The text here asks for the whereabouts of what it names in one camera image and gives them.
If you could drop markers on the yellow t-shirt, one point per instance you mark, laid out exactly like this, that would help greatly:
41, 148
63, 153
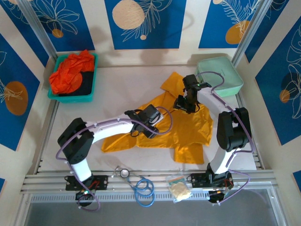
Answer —
185, 131

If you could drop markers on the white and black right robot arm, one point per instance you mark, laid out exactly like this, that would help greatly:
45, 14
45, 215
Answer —
231, 131

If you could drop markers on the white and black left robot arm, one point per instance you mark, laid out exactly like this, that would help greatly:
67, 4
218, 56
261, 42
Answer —
108, 128

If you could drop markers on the mint green zip case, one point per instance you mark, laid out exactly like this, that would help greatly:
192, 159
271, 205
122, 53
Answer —
225, 70

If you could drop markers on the blue stethoscope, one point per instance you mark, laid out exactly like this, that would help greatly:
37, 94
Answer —
143, 186

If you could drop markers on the clear bag with yellow contents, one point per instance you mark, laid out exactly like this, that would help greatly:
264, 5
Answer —
179, 189

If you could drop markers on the teal perforated plastic basket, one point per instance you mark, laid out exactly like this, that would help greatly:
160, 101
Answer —
92, 77

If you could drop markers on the dark navy t-shirt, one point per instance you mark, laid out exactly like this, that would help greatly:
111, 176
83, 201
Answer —
85, 83

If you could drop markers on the orange t-shirt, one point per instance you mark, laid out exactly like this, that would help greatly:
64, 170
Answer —
68, 73

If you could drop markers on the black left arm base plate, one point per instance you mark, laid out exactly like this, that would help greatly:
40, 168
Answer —
103, 182

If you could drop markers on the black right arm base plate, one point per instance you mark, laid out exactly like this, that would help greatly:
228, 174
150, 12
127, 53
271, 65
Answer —
200, 180

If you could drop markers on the aluminium frame post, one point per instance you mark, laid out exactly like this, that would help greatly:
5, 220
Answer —
38, 28
249, 30

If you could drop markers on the aluminium front rail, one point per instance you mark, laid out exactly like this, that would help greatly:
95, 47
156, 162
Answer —
51, 182

